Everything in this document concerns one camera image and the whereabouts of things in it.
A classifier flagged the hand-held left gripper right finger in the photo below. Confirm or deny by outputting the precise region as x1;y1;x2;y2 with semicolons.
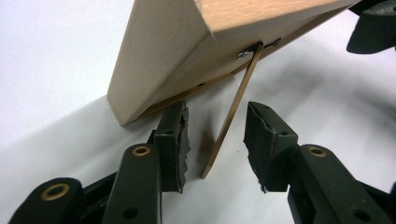
242;101;395;224

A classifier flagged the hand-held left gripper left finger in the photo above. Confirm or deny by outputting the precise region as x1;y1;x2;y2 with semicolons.
102;101;191;224

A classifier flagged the wooden picture frame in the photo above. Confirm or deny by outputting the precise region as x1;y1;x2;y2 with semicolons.
106;0;362;180

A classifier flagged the white board sheet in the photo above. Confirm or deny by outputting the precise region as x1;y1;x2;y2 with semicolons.
0;0;396;224

